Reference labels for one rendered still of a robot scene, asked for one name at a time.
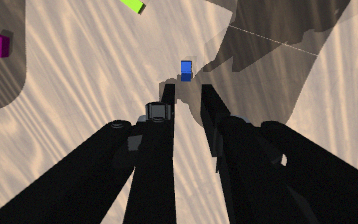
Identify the lime green rod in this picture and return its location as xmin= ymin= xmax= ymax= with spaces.
xmin=121 ymin=0 xmax=144 ymax=14

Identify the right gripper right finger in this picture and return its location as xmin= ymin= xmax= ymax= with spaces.
xmin=200 ymin=84 xmax=358 ymax=224

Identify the small blue block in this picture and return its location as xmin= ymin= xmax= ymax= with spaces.
xmin=181 ymin=60 xmax=191 ymax=72
xmin=181 ymin=72 xmax=191 ymax=82

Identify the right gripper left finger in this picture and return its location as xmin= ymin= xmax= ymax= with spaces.
xmin=0 ymin=84 xmax=177 ymax=224

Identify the small magenta block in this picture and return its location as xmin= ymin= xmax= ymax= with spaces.
xmin=0 ymin=35 xmax=10 ymax=58

